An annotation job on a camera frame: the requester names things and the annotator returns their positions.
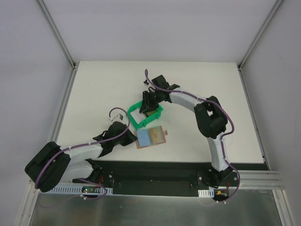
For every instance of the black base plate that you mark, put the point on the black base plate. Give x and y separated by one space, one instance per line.
179 179

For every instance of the right white cable duct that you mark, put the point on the right white cable duct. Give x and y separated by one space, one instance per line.
209 193

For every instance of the green plastic bin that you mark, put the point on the green plastic bin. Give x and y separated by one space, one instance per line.
139 120

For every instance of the left aluminium frame post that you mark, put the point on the left aluminium frame post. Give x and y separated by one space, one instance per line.
56 34

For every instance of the gold credit card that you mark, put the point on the gold credit card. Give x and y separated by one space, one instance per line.
157 135

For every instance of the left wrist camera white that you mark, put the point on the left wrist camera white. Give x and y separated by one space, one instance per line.
119 117

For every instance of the aluminium front rail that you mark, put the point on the aluminium front rail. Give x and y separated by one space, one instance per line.
260 179

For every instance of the tan leather card holder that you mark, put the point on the tan leather card holder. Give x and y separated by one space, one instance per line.
143 138

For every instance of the left white cable duct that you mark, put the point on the left white cable duct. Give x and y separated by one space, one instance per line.
80 189

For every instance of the white cable duct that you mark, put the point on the white cable duct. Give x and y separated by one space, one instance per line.
209 193
80 189

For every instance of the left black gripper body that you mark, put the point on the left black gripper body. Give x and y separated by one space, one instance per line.
128 137

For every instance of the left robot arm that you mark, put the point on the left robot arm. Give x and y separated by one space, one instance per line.
53 164

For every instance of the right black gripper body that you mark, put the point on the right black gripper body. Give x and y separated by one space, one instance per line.
148 103

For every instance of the aluminium frame post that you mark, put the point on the aluminium frame post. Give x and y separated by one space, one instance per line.
56 34
264 26

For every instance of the right aluminium frame post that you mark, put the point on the right aluminium frame post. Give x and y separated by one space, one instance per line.
264 26

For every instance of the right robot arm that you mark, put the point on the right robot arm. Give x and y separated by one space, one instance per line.
211 119

